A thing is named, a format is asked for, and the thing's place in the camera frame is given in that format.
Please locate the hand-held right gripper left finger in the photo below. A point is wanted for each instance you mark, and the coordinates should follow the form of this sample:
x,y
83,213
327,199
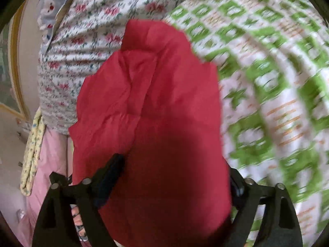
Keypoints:
x,y
108,180

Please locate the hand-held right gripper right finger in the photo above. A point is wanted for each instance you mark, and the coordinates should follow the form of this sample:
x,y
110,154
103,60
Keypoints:
x,y
239,187

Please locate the red quilted jacket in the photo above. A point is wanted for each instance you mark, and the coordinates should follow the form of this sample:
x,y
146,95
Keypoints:
x,y
159,133

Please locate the pink quilt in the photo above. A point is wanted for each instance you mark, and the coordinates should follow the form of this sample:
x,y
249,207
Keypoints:
x,y
48,159

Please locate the yellow floral blanket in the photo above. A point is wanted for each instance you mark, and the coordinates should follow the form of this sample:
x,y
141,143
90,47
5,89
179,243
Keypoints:
x,y
32,154

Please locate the green checked blanket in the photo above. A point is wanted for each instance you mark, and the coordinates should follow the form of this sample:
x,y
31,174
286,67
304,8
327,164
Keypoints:
x,y
270,95

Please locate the floral print quilt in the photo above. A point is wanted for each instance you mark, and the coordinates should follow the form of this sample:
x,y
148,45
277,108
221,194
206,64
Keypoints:
x,y
102,18

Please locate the blue white printed cloth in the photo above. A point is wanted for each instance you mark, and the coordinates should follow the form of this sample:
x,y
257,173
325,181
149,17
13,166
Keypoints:
x,y
51,2

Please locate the framed wall picture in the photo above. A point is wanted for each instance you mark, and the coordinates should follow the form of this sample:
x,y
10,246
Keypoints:
x,y
15,56

